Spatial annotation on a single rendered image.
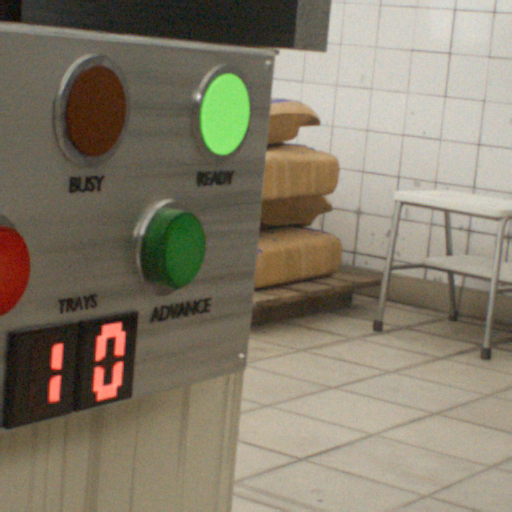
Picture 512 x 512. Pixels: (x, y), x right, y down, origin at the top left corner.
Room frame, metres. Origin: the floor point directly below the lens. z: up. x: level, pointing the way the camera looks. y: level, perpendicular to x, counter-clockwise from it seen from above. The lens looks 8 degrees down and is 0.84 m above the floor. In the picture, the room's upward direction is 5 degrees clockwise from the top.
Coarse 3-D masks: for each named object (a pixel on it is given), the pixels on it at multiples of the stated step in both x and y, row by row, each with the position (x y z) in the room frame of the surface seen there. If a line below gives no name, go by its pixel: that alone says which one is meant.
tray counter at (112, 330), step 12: (120, 324) 0.49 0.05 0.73; (108, 336) 0.49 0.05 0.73; (120, 336) 0.49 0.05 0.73; (120, 348) 0.49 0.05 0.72; (96, 360) 0.48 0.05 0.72; (108, 360) 0.49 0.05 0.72; (96, 372) 0.48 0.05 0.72; (120, 372) 0.50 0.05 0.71; (96, 384) 0.48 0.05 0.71; (120, 384) 0.50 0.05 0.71; (108, 396) 0.49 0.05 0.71
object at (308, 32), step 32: (32, 0) 0.67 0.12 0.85; (64, 0) 0.66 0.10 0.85; (96, 0) 0.65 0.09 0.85; (128, 0) 0.64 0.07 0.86; (160, 0) 0.63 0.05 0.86; (192, 0) 0.62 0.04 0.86; (224, 0) 0.61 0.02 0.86; (256, 0) 0.60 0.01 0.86; (288, 0) 0.59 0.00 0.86; (320, 0) 0.60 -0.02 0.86; (128, 32) 0.64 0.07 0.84; (160, 32) 0.63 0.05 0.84; (192, 32) 0.62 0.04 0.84; (224, 32) 0.61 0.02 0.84; (256, 32) 0.60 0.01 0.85; (288, 32) 0.59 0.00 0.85; (320, 32) 0.60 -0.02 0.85
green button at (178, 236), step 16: (160, 224) 0.51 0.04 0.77; (176, 224) 0.51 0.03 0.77; (192, 224) 0.51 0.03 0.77; (160, 240) 0.50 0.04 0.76; (176, 240) 0.51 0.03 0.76; (192, 240) 0.52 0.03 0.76; (160, 256) 0.50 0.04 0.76; (176, 256) 0.51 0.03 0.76; (192, 256) 0.52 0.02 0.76; (160, 272) 0.50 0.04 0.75; (176, 272) 0.51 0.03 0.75; (192, 272) 0.52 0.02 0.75; (176, 288) 0.51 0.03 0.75
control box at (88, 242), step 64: (0, 64) 0.44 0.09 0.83; (64, 64) 0.46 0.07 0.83; (128, 64) 0.49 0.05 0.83; (192, 64) 0.52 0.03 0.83; (256, 64) 0.56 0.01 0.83; (0, 128) 0.44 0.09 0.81; (64, 128) 0.46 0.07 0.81; (128, 128) 0.49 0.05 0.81; (192, 128) 0.53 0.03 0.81; (256, 128) 0.57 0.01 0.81; (0, 192) 0.44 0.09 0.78; (64, 192) 0.47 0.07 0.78; (128, 192) 0.50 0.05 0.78; (192, 192) 0.53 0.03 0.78; (256, 192) 0.57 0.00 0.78; (64, 256) 0.47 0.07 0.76; (128, 256) 0.50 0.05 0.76; (256, 256) 0.58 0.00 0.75; (0, 320) 0.44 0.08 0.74; (64, 320) 0.47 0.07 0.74; (128, 320) 0.50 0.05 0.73; (192, 320) 0.54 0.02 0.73; (0, 384) 0.44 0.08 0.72; (64, 384) 0.47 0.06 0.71; (128, 384) 0.50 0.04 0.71
